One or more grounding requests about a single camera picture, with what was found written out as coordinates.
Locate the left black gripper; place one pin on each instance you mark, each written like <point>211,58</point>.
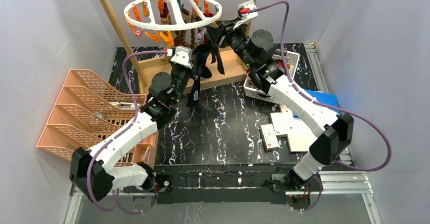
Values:
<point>187,67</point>

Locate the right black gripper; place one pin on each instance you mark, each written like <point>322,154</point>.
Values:
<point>228,34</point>

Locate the black sock with blue print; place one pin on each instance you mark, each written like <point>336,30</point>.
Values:
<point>200,71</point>

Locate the yellow-orange clothes peg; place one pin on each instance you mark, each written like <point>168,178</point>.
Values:
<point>167,37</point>

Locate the orange clothes peg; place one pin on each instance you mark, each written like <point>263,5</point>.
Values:
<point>154,36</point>

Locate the white round clip hanger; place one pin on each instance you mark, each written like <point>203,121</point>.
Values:
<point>175,13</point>

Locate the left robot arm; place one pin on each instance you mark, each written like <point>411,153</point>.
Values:
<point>93,171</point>

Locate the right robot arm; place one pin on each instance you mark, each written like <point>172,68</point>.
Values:
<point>333,131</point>

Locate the brown argyle sock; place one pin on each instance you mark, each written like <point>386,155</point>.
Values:
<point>183,38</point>

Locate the striped sock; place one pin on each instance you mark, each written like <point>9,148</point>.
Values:
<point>164,12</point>

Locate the white perforated laundry basket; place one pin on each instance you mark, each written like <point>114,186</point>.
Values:
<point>258,82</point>

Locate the white stapler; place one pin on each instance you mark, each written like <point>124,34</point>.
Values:
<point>125,105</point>

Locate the small white red box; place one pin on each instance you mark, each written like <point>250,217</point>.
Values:
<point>270,141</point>

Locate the peach mesh file organizer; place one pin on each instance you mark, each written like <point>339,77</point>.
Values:
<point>82,115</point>

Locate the white flat board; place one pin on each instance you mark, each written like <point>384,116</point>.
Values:
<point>298,135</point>

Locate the blue folder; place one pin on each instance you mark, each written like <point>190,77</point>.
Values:
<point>324,98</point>

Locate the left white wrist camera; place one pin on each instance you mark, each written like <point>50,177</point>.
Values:
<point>180,55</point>

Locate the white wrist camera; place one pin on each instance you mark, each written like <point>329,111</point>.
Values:
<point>180,55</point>
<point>246,13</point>

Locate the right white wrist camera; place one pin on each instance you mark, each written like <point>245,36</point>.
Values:
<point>246,13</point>

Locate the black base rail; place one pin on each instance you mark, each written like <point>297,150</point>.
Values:
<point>230,183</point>

